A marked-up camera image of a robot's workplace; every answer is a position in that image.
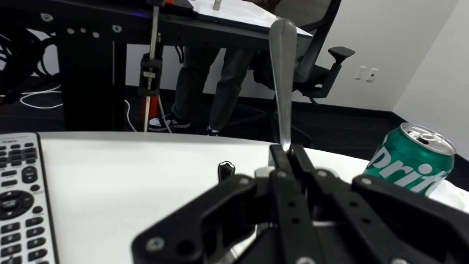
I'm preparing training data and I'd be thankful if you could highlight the white board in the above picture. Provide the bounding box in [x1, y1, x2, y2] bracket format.
[186, 0, 315, 39]

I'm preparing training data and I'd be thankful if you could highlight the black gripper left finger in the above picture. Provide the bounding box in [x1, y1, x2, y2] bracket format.
[130, 144, 314, 264]

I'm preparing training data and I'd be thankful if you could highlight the white wall outlet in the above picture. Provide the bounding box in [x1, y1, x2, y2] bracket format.
[365, 67, 381, 84]
[353, 65, 368, 83]

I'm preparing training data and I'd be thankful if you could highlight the person in dark trousers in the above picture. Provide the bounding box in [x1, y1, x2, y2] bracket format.
[147, 45, 256, 136]

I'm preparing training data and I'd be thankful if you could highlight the white cable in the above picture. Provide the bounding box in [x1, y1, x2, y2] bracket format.
[18, 84, 66, 112]

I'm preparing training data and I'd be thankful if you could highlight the green soda can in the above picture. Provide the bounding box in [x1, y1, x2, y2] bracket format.
[361, 121, 457, 199]

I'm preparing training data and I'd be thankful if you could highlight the black armrest office chair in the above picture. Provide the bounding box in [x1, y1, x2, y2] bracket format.
[251, 0, 358, 102]

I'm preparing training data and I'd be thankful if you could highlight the silver spoon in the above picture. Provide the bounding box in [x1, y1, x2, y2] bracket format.
[267, 18, 300, 155]

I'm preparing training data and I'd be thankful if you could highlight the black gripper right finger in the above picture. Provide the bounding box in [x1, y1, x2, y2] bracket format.
[287, 143, 469, 264]

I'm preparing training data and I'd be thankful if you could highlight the black remote control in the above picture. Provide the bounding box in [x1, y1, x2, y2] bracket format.
[0, 131, 60, 264]

